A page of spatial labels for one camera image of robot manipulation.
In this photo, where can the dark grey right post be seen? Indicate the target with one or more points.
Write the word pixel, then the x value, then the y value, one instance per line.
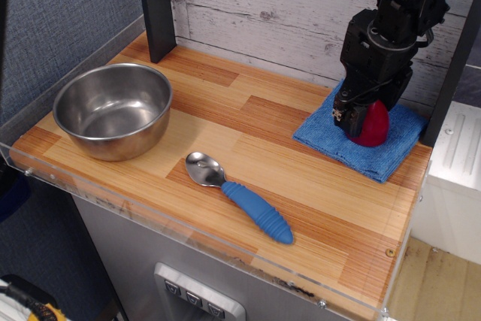
pixel 453 75

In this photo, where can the white side cabinet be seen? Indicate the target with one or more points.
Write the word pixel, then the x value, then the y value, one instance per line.
pixel 448 214

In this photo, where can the clear acrylic guard rail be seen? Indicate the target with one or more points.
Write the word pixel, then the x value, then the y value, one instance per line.
pixel 349 231

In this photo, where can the dark grey left post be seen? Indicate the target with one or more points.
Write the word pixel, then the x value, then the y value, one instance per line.
pixel 159 23

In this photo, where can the silver button control panel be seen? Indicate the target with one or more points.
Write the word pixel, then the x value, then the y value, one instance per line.
pixel 185 298

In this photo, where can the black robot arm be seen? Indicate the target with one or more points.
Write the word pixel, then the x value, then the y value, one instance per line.
pixel 409 21

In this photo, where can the stainless steel bowl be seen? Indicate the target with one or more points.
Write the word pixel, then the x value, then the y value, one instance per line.
pixel 115 112

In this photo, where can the yellow black object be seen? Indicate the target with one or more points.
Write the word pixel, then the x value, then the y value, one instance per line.
pixel 38 311

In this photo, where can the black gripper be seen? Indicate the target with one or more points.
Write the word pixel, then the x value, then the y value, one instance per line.
pixel 376 69

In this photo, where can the dark grey post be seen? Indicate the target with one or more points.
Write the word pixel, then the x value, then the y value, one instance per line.
pixel 453 75
pixel 159 23

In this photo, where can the folded blue rag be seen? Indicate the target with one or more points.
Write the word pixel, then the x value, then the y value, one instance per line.
pixel 377 163

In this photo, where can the red toy strawberry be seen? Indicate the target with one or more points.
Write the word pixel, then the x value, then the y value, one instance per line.
pixel 375 128

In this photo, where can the blue handled metal spoon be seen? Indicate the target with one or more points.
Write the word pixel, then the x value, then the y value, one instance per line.
pixel 206 171

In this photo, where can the stainless steel cabinet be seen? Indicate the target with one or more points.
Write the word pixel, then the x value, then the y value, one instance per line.
pixel 130 247

